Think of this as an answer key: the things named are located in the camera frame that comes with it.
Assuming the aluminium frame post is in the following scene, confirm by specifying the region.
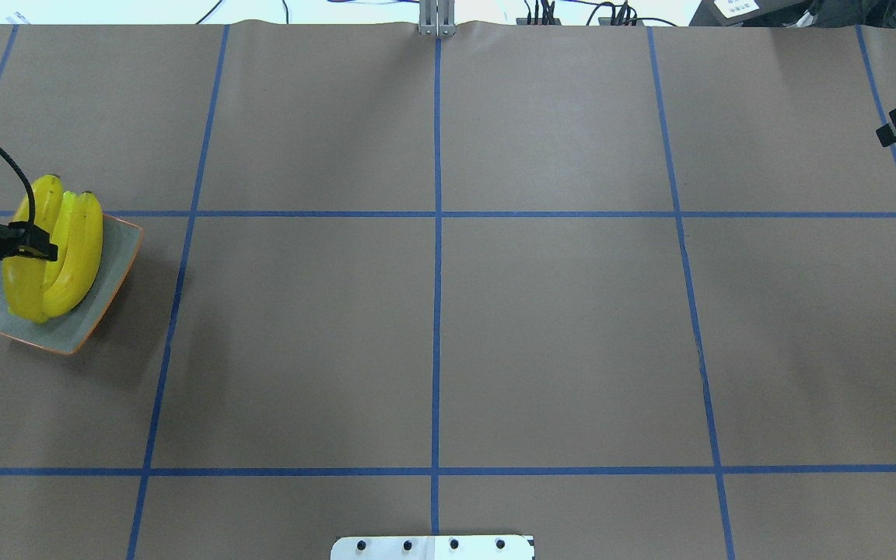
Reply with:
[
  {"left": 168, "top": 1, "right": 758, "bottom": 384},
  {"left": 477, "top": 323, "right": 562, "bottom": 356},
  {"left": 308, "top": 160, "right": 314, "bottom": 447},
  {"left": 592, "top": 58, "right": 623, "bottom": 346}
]
[{"left": 417, "top": 0, "right": 457, "bottom": 39}]

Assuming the grey square plate orange rim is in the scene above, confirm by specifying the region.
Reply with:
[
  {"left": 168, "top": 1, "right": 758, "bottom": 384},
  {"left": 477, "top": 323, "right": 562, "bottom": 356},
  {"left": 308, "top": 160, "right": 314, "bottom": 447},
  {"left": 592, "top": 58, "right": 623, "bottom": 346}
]
[{"left": 0, "top": 214, "right": 143, "bottom": 355}]

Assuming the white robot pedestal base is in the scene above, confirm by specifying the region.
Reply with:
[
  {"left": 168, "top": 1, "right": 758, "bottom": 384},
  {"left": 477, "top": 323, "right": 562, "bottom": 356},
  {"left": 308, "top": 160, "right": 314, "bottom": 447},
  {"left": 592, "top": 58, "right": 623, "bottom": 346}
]
[{"left": 330, "top": 534, "right": 537, "bottom": 559}]

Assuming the yellow banana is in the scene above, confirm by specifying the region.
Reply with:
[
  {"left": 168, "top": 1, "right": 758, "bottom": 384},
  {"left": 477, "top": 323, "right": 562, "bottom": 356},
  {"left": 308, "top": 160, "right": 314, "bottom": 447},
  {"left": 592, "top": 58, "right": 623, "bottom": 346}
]
[
  {"left": 43, "top": 191, "right": 103, "bottom": 319},
  {"left": 2, "top": 174, "right": 64, "bottom": 324},
  {"left": 40, "top": 191, "right": 86, "bottom": 292}
]

